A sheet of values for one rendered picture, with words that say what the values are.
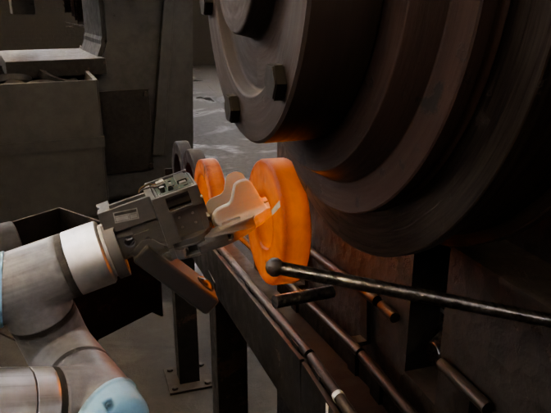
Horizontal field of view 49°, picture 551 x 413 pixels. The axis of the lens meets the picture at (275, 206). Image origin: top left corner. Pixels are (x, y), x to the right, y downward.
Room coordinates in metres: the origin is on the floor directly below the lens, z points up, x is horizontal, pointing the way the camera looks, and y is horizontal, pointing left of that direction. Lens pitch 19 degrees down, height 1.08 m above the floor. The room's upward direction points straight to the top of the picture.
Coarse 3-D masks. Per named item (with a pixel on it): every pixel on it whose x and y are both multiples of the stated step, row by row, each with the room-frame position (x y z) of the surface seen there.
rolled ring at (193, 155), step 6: (186, 150) 1.39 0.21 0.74; (192, 150) 1.37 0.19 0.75; (198, 150) 1.37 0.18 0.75; (186, 156) 1.39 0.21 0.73; (192, 156) 1.34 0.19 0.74; (198, 156) 1.34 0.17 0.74; (204, 156) 1.35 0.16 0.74; (186, 162) 1.40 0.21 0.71; (192, 162) 1.33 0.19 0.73; (186, 168) 1.42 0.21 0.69; (192, 168) 1.33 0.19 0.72; (192, 174) 1.43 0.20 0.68
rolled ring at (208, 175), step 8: (200, 160) 1.21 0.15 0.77; (208, 160) 1.20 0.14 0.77; (216, 160) 1.20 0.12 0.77; (200, 168) 1.21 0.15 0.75; (208, 168) 1.16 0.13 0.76; (216, 168) 1.17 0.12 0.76; (200, 176) 1.23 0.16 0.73; (208, 176) 1.15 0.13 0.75; (216, 176) 1.15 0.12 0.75; (200, 184) 1.25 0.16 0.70; (208, 184) 1.14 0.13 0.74; (216, 184) 1.13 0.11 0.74; (224, 184) 1.14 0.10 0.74; (200, 192) 1.25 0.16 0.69; (208, 192) 1.14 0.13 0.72; (216, 192) 1.13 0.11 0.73
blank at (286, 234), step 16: (272, 160) 0.70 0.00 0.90; (288, 160) 0.70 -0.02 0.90; (256, 176) 0.73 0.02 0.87; (272, 176) 0.67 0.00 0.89; (288, 176) 0.67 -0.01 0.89; (272, 192) 0.67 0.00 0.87; (288, 192) 0.65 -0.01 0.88; (304, 192) 0.65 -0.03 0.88; (272, 208) 0.66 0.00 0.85; (288, 208) 0.64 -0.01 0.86; (304, 208) 0.64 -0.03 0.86; (272, 224) 0.66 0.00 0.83; (288, 224) 0.63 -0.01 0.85; (304, 224) 0.63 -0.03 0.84; (256, 240) 0.72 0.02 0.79; (272, 240) 0.66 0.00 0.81; (288, 240) 0.62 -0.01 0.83; (304, 240) 0.63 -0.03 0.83; (256, 256) 0.72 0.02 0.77; (272, 256) 0.66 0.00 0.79; (288, 256) 0.63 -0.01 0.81; (304, 256) 0.63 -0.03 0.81
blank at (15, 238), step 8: (0, 224) 0.89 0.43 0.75; (8, 224) 0.89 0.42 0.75; (0, 232) 0.86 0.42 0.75; (8, 232) 0.86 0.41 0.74; (16, 232) 0.87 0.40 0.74; (0, 240) 0.85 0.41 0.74; (8, 240) 0.85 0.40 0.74; (16, 240) 0.85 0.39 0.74; (0, 248) 0.84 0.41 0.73; (8, 248) 0.84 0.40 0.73
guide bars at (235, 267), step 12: (228, 252) 0.96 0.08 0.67; (228, 264) 0.96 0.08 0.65; (240, 276) 0.85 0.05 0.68; (252, 288) 0.79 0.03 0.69; (264, 300) 0.74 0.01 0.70; (276, 312) 0.69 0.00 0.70; (276, 324) 0.70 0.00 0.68; (288, 324) 0.65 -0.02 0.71; (288, 336) 0.64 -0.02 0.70; (300, 336) 0.62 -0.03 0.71; (300, 348) 0.60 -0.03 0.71; (312, 360) 0.57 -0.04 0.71; (324, 372) 0.54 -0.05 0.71; (324, 384) 0.53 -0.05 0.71; (336, 384) 0.52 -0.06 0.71; (336, 396) 0.50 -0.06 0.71; (348, 408) 0.48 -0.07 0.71
